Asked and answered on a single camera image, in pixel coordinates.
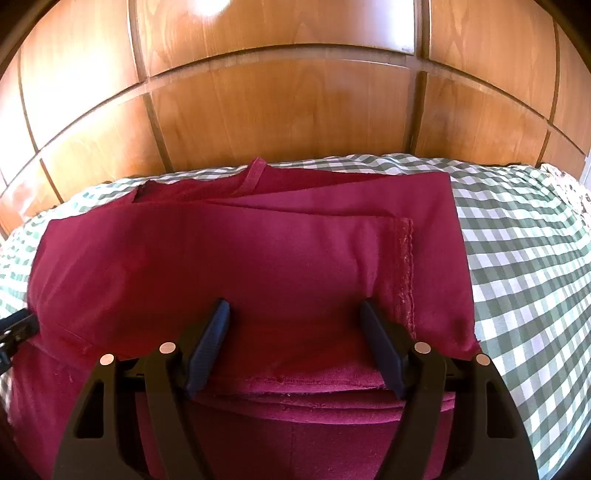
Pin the green white checkered bedsheet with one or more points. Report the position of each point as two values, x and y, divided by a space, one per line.
529 256

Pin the floral patterned bedding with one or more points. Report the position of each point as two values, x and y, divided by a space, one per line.
570 190

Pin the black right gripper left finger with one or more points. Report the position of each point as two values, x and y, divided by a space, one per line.
102 438

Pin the dark red garment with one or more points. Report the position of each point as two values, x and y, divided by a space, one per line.
294 393

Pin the orange wooden wardrobe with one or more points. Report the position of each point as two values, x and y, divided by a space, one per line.
95 91

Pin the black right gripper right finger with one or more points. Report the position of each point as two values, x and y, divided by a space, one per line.
459 420

